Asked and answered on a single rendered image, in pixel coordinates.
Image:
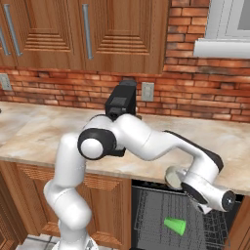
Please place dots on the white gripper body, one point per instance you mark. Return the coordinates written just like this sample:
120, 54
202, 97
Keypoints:
187, 173

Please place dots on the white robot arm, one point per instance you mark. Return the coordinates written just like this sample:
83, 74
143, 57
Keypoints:
68, 169

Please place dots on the beige bowl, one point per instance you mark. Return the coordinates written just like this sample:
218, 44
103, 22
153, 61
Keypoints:
173, 178

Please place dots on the green cup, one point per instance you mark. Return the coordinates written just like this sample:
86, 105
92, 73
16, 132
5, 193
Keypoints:
175, 225

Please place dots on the wooden lower cupboard door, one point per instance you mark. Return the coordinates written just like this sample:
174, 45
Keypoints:
242, 228
107, 208
9, 211

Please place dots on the black dishwasher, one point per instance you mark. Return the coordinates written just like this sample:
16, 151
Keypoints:
136, 237

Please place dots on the black coffee machine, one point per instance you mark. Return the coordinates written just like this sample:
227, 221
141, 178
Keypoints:
122, 97

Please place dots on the white window sill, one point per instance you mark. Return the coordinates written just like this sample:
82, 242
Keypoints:
221, 48

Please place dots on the grey wall outlet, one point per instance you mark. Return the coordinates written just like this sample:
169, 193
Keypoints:
5, 82
147, 91

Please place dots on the white window frame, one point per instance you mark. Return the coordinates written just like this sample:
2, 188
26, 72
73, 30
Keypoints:
224, 18

